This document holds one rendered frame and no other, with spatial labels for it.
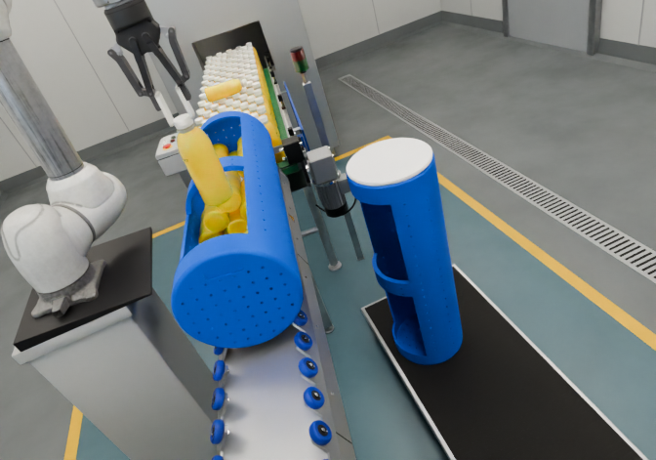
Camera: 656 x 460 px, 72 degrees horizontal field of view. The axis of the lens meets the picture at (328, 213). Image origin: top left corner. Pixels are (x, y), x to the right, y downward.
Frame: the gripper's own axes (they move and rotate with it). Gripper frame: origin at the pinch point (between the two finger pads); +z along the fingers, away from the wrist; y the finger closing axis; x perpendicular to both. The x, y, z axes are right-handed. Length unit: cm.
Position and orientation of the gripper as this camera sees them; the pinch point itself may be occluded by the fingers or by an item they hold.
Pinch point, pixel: (175, 105)
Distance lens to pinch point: 99.4
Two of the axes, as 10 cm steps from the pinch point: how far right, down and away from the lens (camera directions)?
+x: -2.0, -5.2, 8.3
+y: 9.4, -3.5, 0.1
